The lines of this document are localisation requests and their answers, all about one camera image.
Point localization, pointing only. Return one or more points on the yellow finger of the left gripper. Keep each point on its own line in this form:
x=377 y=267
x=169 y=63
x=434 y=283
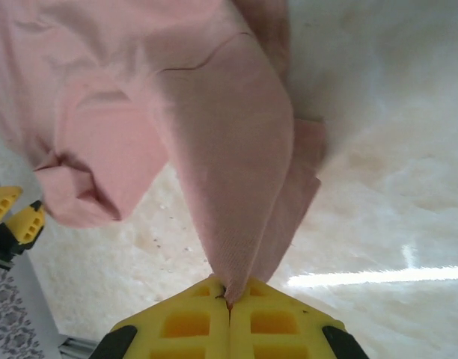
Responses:
x=2 y=203
x=28 y=224

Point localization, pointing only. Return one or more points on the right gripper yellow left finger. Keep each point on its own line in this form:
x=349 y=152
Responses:
x=184 y=321

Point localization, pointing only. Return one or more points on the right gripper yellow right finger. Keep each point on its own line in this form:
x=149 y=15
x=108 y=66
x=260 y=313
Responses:
x=274 y=321

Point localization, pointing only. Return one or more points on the pink t-shirt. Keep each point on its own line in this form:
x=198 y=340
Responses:
x=139 y=75

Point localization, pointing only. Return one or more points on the long ribbed aluminium rail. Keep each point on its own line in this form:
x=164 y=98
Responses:
x=87 y=348

